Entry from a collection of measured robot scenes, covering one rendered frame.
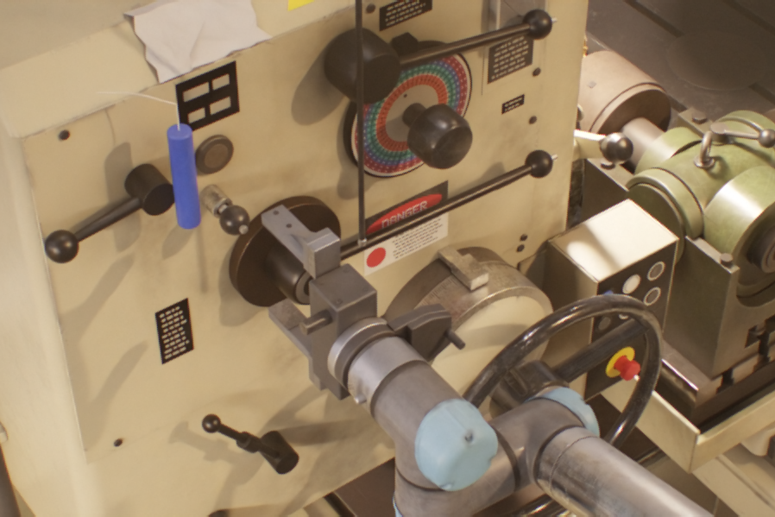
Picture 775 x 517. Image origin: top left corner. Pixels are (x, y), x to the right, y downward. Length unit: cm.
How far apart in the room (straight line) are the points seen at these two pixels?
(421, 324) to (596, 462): 21
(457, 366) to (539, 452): 47
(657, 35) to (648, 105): 62
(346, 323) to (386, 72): 31
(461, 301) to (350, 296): 49
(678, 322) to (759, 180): 26
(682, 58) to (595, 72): 58
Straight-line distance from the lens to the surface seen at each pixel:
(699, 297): 249
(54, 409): 192
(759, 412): 267
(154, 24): 168
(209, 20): 170
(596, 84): 262
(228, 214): 174
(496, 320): 206
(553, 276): 226
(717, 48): 324
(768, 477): 285
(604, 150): 217
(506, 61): 197
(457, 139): 183
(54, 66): 165
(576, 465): 157
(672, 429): 260
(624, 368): 233
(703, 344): 254
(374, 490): 287
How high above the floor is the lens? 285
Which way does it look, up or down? 43 degrees down
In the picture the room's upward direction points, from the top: straight up
